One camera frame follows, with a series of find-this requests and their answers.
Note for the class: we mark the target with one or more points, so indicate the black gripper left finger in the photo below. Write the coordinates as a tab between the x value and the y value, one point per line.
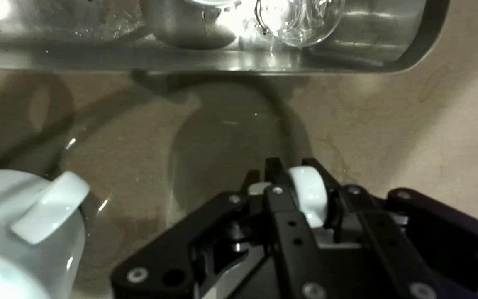
279	194

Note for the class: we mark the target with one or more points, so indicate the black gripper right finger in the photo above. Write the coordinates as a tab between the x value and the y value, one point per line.
335	206

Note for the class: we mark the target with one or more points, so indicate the white mug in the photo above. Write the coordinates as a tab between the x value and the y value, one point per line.
307	188
42	234

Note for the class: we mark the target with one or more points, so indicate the stainless steel sink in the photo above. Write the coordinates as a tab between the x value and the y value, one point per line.
209	37

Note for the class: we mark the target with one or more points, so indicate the round clear glass bowl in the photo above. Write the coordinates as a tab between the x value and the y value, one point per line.
297	23

